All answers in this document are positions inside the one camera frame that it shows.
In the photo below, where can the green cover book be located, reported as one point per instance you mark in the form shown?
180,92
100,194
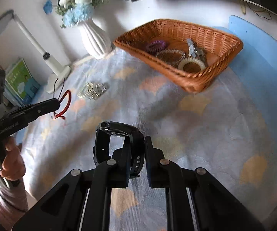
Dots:
20,77

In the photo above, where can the person's left hand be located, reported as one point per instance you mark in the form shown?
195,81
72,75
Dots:
14,163

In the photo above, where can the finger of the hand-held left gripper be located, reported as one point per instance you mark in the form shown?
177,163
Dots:
39,109

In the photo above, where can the white desk lamp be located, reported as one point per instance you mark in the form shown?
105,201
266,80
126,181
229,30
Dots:
54,65

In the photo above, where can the brown wicker basket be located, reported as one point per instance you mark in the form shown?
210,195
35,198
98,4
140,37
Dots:
201,79

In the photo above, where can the black wrist watch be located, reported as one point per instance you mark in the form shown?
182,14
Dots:
119,128

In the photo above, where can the silver hair clip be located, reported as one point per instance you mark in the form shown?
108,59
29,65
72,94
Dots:
190,47

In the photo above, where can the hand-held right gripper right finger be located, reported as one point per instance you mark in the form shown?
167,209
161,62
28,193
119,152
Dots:
152,168

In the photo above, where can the person's left forearm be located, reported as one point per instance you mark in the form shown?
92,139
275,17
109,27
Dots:
10,204

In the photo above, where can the white ribbed vase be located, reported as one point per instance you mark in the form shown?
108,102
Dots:
95,38

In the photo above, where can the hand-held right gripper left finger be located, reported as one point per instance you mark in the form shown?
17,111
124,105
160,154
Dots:
120,173

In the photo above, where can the blue table mat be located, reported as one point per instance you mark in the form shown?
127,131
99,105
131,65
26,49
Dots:
261,48

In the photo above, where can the blue and white flowers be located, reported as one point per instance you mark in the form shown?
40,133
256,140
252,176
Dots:
78,14

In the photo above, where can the pastel printed tablecloth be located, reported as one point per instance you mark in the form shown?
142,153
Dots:
177,125

